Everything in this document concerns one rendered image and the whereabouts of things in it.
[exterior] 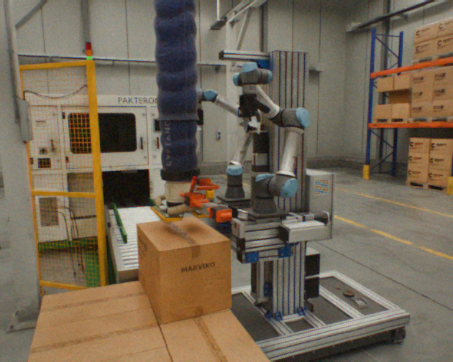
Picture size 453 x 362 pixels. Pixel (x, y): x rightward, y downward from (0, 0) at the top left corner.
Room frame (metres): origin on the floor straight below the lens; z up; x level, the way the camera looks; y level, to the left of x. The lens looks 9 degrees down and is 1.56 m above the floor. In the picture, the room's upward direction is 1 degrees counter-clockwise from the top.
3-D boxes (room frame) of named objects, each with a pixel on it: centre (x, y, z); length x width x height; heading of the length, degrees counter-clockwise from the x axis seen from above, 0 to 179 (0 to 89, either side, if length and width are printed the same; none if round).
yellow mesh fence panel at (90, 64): (3.11, 1.44, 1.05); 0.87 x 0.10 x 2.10; 73
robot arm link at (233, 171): (2.65, -0.06, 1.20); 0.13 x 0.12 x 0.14; 3
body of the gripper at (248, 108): (1.87, -0.12, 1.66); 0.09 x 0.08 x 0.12; 110
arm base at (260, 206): (2.18, -0.24, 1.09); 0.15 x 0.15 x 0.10
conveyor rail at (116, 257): (3.41, 1.13, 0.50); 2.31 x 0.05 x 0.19; 21
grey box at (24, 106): (2.80, 1.53, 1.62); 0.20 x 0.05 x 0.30; 21
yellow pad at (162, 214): (2.06, 0.36, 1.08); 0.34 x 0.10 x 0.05; 25
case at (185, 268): (2.09, 0.29, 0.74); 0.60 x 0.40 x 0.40; 25
